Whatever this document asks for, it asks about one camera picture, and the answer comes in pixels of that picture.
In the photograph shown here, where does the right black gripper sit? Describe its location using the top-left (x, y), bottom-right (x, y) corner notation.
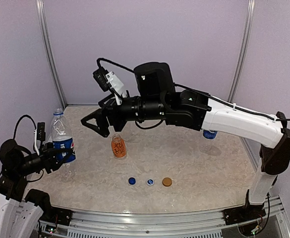
top-left (80, 94), bottom-right (166, 138)

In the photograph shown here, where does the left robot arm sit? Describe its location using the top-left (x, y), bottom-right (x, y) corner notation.
top-left (0, 139), bottom-right (73, 238)

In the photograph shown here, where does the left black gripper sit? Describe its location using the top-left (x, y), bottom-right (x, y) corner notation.
top-left (15, 142), bottom-right (72, 176)

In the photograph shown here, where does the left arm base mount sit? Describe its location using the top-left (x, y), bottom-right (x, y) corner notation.
top-left (25, 189), bottom-right (73, 226)

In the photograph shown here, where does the left camera cable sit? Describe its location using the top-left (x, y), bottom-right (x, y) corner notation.
top-left (12, 114), bottom-right (38, 139)

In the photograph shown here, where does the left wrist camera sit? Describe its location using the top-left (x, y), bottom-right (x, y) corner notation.
top-left (34, 122), bottom-right (46, 155)

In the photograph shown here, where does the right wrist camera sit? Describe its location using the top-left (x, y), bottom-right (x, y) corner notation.
top-left (93, 67), bottom-right (128, 105)

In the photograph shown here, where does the gold bottle cap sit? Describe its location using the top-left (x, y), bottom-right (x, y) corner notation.
top-left (162, 177), bottom-right (172, 187)

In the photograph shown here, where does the orange juice bottle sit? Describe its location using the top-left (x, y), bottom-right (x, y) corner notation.
top-left (111, 134), bottom-right (127, 159)

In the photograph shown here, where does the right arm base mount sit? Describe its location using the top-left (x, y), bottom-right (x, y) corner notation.
top-left (223, 190), bottom-right (266, 225)

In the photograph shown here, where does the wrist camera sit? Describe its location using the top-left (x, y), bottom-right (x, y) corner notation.
top-left (93, 67), bottom-right (128, 105)
top-left (34, 122), bottom-right (46, 155)

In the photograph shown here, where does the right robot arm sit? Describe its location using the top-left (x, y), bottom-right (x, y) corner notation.
top-left (81, 62), bottom-right (290, 220)

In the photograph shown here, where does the right aluminium post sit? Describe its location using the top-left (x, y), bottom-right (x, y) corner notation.
top-left (228, 0), bottom-right (256, 103)

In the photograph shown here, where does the Pepsi bottle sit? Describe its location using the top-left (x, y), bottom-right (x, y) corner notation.
top-left (50, 108), bottom-right (76, 178)

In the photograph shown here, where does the blue Pepsi bottle cap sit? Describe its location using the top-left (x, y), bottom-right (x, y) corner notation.
top-left (128, 177), bottom-right (136, 185)

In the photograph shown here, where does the left aluminium post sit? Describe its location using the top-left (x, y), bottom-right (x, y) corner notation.
top-left (35, 0), bottom-right (67, 109)

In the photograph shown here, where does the aluminium post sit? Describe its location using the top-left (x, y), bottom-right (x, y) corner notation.
top-left (35, 0), bottom-right (67, 109)
top-left (228, 0), bottom-right (256, 103)

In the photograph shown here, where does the blue label water bottle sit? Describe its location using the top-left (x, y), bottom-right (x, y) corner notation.
top-left (199, 130), bottom-right (217, 153)

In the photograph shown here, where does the aluminium front rail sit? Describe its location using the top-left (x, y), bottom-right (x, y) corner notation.
top-left (4, 195), bottom-right (290, 238)

